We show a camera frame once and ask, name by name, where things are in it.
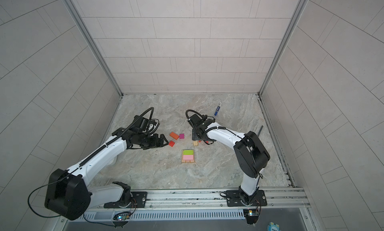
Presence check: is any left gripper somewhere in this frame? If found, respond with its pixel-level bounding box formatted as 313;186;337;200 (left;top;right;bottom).
137;133;171;149

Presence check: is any lime green rectangular block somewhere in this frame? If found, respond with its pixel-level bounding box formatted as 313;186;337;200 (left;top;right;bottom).
183;150;194;156

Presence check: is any pink rectangular block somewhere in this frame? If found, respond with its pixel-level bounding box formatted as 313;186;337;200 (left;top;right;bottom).
182;155;194;161

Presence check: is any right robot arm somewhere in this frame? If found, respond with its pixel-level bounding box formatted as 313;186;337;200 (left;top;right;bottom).
186;109;271;207

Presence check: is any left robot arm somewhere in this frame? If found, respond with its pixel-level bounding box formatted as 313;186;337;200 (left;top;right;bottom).
44;115;169;221

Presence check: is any orange rectangular block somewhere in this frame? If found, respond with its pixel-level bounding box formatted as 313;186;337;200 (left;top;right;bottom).
170;132;179;140

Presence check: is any blue marker pen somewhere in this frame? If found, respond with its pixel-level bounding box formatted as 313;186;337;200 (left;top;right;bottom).
214;102;222;117

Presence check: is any left circuit board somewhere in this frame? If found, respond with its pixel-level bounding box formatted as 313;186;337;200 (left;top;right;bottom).
113;212;132;222

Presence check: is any circuit board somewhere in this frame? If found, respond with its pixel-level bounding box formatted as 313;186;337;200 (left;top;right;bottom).
243;210;260;225
113;212;132;222

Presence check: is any right circuit board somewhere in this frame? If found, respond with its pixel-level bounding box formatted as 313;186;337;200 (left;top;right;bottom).
243;210;260;225

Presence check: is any light blue object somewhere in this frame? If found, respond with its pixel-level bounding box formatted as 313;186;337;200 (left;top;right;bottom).
267;222;280;231

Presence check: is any aluminium mounting rail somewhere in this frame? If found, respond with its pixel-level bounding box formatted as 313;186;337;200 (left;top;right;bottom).
66;186;310;216

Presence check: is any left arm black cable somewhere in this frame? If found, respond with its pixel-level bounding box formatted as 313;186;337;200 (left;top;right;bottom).
27;173;73;219

